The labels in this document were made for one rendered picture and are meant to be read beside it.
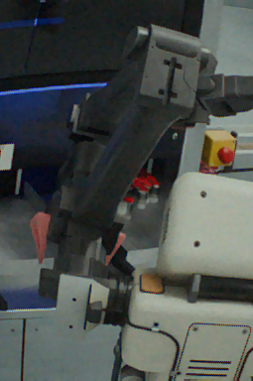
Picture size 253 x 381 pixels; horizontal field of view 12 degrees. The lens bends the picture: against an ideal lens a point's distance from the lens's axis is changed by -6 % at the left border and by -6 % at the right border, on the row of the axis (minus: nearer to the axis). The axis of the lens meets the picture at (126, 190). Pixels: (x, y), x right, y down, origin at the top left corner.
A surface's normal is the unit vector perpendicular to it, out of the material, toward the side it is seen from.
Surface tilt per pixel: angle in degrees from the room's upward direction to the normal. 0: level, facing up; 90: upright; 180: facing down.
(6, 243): 0
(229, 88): 51
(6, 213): 0
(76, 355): 90
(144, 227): 0
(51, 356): 90
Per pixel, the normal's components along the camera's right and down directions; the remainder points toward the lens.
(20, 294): 0.16, -0.89
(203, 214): 0.09, -0.29
